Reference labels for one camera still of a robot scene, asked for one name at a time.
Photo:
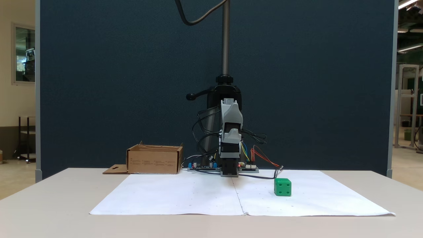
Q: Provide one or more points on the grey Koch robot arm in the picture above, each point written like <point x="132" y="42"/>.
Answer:
<point x="231" y="112"/>

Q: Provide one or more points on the green bin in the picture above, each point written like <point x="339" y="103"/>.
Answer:
<point x="407" y="135"/>

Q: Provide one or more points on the motor driver circuit board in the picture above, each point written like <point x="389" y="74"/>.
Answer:
<point x="249" y="169"/>

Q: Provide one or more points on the white paper sheet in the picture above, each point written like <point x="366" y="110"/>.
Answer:
<point x="181" y="198"/>

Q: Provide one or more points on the aluminium profile frame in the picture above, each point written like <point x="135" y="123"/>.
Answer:
<point x="409" y="66"/>

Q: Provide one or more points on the dark blue partition panel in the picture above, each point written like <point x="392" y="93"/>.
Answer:
<point x="115" y="82"/>

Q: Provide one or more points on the framed wall window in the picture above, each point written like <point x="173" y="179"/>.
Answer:
<point x="24" y="56"/>

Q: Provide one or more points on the black shelf frame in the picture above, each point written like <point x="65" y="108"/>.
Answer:
<point x="27" y="138"/>

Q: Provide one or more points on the blue power circuit board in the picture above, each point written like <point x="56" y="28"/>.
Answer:
<point x="201" y="168"/>

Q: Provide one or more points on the ceiling strip light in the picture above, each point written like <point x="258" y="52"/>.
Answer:
<point x="409" y="48"/>
<point x="406" y="4"/>

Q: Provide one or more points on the brown cardboard box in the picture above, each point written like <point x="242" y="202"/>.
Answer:
<point x="152" y="162"/>

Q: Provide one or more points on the green dice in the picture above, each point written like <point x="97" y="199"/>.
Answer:
<point x="282" y="187"/>

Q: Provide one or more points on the black camera stand with pole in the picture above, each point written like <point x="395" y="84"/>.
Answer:
<point x="225" y="49"/>

